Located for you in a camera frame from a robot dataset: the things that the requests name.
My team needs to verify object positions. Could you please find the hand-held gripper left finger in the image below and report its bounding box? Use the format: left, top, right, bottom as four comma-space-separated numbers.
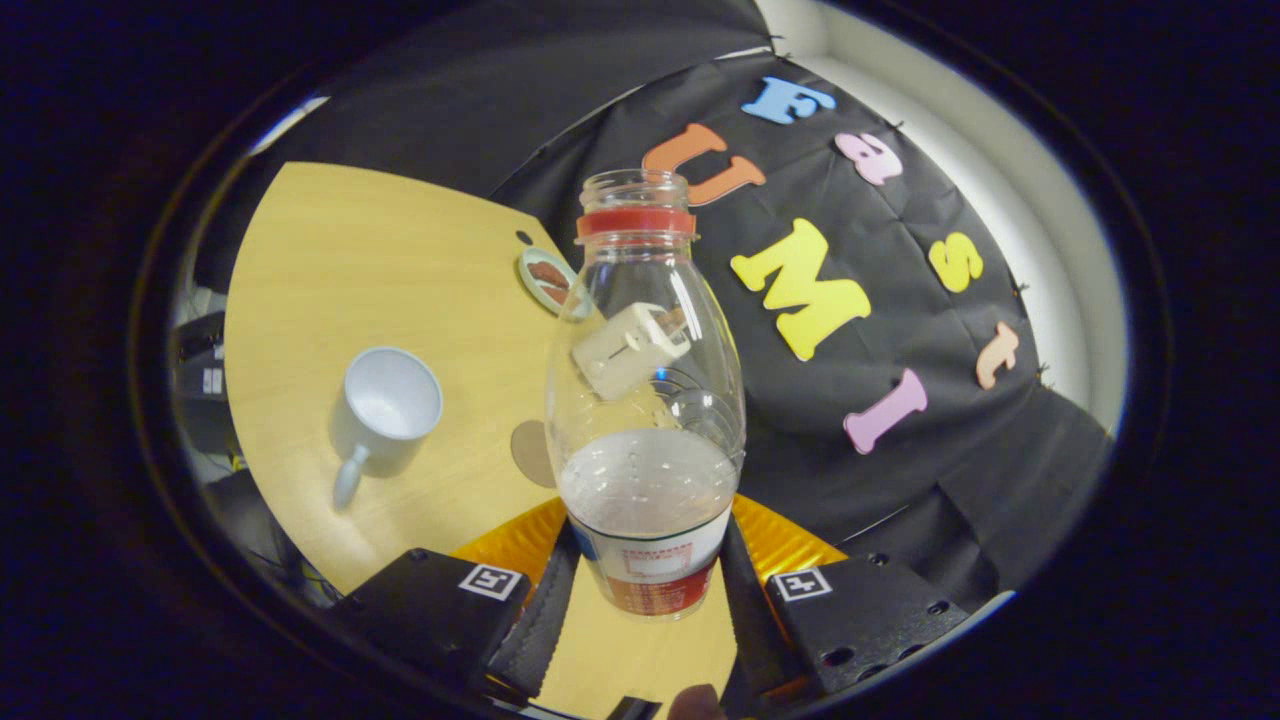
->
345, 497, 583, 701

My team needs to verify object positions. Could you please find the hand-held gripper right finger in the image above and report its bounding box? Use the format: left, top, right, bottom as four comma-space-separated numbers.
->
720, 495, 971, 698

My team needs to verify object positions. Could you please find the clear juice bottle red label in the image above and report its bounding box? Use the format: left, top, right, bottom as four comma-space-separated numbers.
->
545, 169, 747, 621

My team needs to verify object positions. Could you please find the round brown coaster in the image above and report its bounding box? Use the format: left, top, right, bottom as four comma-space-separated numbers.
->
510, 419, 557, 490

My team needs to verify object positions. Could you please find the pale grey cup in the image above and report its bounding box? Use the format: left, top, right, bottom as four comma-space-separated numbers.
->
332, 346, 444, 511

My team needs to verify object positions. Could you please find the black backdrop cloth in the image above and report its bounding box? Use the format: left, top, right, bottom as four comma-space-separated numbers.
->
195, 0, 1116, 611

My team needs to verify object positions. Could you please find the white toaster with toast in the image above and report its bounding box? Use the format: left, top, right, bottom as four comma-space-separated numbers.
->
570, 302, 693, 402

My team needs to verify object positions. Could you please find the small plate with brown food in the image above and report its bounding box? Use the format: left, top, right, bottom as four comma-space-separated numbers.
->
517, 246, 583, 318

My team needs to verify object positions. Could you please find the wooden table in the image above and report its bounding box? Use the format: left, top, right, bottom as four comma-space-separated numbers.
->
224, 162, 741, 719

